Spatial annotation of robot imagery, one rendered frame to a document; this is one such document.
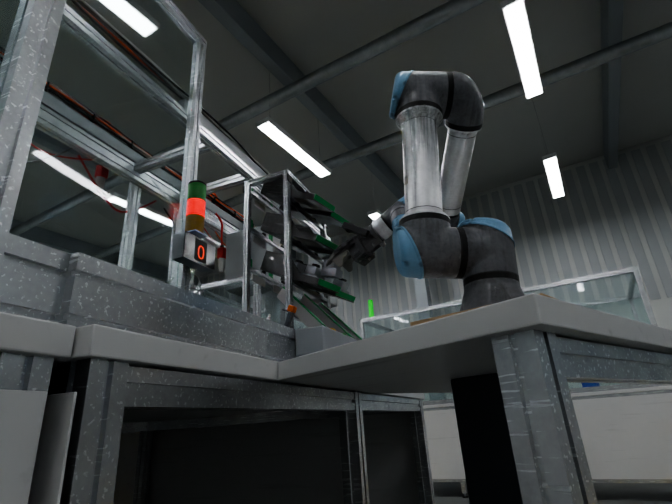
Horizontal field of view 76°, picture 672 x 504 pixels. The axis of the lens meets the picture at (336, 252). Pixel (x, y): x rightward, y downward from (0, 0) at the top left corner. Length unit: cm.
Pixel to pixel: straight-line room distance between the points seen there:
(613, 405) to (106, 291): 461
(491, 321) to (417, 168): 63
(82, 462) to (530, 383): 41
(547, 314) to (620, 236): 952
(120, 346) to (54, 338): 6
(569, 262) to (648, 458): 557
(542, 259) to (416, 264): 900
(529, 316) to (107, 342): 40
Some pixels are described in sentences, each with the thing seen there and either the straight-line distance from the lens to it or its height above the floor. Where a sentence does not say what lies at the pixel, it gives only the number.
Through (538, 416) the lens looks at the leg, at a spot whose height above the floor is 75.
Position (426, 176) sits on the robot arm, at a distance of 102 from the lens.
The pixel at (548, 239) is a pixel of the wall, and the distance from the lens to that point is 999.
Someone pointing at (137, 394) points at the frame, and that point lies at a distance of 52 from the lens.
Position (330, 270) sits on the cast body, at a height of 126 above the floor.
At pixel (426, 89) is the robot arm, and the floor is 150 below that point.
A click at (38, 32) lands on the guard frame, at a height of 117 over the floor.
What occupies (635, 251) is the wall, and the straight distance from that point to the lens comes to 987.
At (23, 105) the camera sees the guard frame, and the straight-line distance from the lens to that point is 56.
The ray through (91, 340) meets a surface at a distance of 47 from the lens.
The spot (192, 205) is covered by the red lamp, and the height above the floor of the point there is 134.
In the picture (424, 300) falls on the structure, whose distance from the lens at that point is 904.
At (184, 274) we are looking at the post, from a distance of 119.
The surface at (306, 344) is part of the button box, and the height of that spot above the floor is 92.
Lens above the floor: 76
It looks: 22 degrees up
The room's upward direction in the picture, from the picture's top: 4 degrees counter-clockwise
